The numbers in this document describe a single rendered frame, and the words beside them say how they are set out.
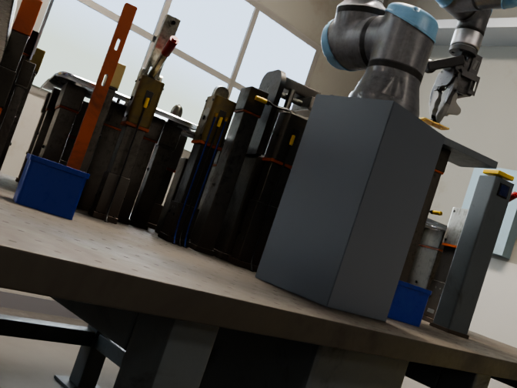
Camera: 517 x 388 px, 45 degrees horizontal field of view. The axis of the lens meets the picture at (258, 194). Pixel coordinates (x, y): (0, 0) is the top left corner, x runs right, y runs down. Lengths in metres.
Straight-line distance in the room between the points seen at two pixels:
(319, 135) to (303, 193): 0.12
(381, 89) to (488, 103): 3.10
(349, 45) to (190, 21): 2.52
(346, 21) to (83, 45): 2.26
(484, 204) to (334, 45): 0.65
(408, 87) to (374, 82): 0.07
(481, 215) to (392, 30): 0.67
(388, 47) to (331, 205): 0.35
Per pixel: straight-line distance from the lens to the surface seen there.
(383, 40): 1.34
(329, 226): 1.19
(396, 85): 1.29
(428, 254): 2.14
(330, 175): 1.22
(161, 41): 1.57
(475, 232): 1.79
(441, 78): 1.74
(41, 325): 2.43
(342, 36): 1.43
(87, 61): 3.51
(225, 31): 4.02
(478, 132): 4.29
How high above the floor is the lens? 0.79
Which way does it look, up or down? 3 degrees up
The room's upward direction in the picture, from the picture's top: 19 degrees clockwise
